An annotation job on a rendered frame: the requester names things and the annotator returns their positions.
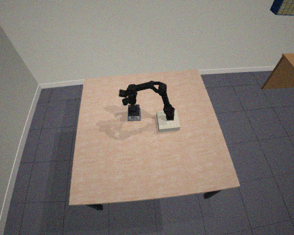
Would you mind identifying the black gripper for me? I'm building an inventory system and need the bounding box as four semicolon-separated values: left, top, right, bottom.
129;98;136;112

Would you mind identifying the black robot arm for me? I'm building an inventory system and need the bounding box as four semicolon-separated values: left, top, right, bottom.
119;81;175;121

